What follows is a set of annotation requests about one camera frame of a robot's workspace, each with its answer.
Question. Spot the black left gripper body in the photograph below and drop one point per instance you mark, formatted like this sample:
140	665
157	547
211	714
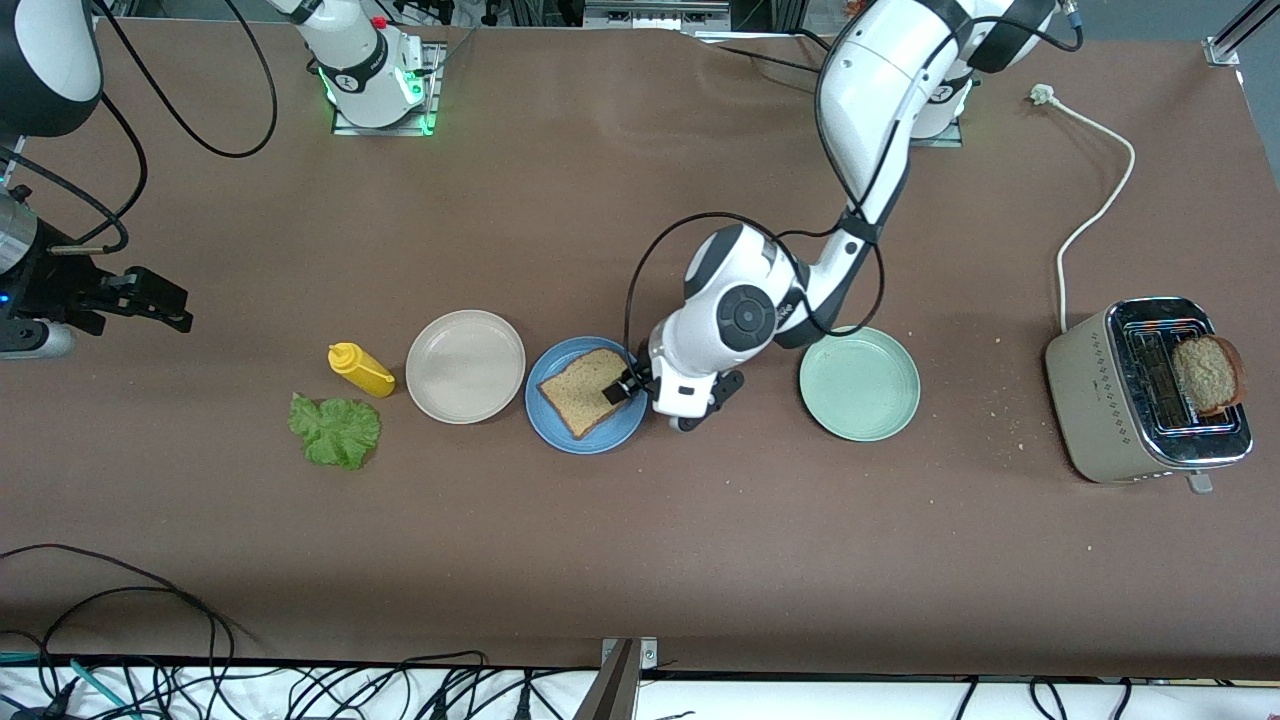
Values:
632	381

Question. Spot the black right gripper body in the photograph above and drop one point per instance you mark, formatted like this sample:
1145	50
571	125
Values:
52	287

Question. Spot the brown bread slice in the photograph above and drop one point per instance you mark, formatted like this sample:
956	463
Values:
580	395
1205	375

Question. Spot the blue round plate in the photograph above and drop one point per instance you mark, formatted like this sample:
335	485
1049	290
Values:
600	442

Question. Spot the yellow mustard squeeze bottle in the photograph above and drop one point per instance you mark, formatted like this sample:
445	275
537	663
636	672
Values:
360	370

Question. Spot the green lettuce leaf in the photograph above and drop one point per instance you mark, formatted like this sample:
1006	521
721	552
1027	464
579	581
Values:
335	432

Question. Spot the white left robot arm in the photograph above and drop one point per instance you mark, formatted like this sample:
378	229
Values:
870	90

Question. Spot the beige round plate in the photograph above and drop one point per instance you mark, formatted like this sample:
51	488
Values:
465	365

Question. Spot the mint green round plate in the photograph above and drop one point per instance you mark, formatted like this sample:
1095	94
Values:
860	390

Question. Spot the beige metal toaster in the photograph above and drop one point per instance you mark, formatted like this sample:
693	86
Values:
1090	400

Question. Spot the grey metal table bracket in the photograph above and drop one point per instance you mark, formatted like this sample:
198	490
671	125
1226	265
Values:
625	690

